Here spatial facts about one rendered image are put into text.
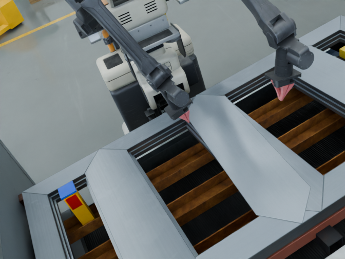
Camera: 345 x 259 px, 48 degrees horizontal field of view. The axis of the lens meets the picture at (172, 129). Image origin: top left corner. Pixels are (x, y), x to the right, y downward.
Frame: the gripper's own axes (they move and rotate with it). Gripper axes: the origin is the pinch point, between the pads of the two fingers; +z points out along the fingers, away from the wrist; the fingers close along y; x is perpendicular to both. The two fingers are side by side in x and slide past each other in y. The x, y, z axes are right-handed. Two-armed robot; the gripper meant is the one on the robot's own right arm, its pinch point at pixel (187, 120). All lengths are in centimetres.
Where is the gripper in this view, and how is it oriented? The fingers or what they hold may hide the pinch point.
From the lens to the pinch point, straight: 151.9
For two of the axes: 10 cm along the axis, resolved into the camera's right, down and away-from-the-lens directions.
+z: 4.3, 6.4, 6.4
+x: -4.0, -5.0, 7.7
